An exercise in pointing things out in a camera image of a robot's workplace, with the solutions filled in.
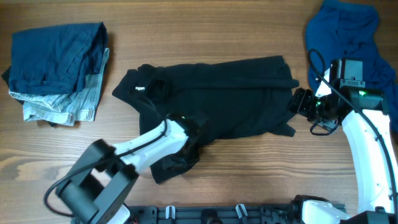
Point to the black t-shirt with logo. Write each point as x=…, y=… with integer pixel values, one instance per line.
x=229, y=100

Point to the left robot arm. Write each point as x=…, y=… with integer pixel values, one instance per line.
x=98, y=183

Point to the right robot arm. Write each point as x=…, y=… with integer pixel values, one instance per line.
x=343, y=101

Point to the folded light blue jeans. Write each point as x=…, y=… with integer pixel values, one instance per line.
x=65, y=109

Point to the folded dark navy garment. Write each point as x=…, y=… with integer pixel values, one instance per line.
x=56, y=60

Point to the crumpled blue shirt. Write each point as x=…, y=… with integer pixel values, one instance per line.
x=341, y=30

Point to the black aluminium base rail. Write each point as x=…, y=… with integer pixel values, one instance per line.
x=238, y=214

